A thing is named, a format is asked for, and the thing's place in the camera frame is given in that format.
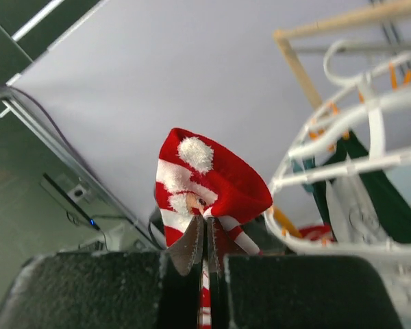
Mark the red white striped santa sock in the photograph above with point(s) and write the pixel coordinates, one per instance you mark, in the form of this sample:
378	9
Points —
319	232

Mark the white round clip hanger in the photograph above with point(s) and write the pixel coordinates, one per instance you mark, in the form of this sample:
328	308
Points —
347	135

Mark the orange clothespin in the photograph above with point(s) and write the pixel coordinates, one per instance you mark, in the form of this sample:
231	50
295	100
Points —
285	223

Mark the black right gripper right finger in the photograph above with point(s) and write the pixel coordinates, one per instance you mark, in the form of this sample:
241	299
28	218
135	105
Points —
293	291

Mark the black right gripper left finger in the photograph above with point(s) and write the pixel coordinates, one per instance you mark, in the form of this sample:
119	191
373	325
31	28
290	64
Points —
110	289

